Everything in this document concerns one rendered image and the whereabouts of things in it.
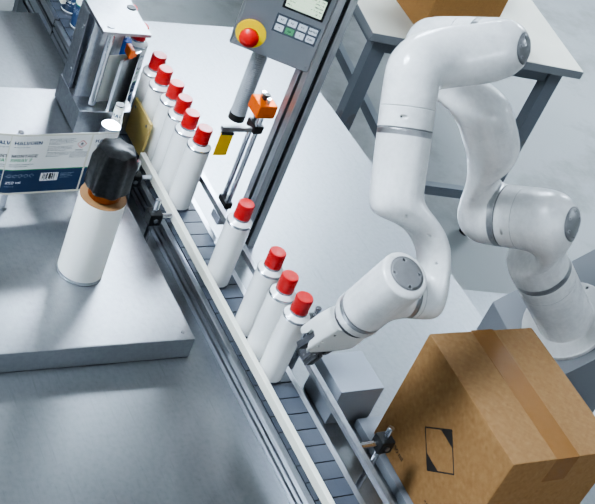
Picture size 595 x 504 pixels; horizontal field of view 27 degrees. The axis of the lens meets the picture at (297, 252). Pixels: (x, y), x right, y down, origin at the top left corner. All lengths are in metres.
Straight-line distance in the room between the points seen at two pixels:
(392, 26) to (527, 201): 1.76
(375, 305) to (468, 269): 2.52
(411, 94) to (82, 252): 0.72
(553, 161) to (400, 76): 3.47
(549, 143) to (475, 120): 3.36
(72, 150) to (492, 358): 0.90
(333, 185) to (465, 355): 0.91
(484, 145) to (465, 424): 0.49
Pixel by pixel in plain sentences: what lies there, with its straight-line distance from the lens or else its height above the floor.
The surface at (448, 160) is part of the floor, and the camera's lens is 5.05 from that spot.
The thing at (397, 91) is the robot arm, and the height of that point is 1.53.
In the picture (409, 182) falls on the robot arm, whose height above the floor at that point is 1.43.
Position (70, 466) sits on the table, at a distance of 2.14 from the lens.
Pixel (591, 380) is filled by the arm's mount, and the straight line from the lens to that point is 2.64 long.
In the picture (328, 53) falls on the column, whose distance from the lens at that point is 2.43.
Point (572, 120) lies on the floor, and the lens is 5.83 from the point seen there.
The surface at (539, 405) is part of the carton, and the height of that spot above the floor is 1.12.
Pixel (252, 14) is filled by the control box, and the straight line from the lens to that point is 2.40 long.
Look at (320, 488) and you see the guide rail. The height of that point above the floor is 0.91.
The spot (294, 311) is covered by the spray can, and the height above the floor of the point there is 1.06.
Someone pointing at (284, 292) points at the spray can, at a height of 1.06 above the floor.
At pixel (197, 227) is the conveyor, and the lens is 2.62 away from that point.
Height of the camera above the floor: 2.43
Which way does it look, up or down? 36 degrees down
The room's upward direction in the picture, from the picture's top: 24 degrees clockwise
